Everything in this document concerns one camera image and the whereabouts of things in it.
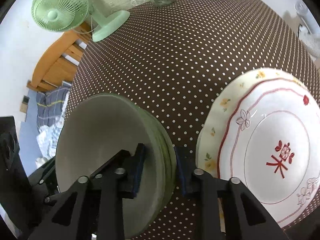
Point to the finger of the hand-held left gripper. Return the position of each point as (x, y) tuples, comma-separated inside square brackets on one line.
[(110, 165), (47, 177)]

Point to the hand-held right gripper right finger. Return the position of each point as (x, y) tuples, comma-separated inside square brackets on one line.
[(183, 172)]

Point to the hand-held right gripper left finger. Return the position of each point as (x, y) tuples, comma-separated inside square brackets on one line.
[(138, 170)]

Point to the large ceramic bowl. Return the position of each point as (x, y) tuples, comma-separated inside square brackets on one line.
[(100, 130)]

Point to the yellow flower plate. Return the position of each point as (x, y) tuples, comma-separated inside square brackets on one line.
[(220, 115)]

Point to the white plate with red pattern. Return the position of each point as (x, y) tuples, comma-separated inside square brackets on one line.
[(262, 135)]

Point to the plaid bedding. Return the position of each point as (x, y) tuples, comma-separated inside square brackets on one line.
[(50, 105)]

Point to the brown polka-dot tablecloth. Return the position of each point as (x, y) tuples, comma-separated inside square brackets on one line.
[(175, 55)]

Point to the green desk fan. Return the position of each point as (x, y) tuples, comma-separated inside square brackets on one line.
[(55, 7)]

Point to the white fan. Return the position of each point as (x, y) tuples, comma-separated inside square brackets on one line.
[(310, 37)]

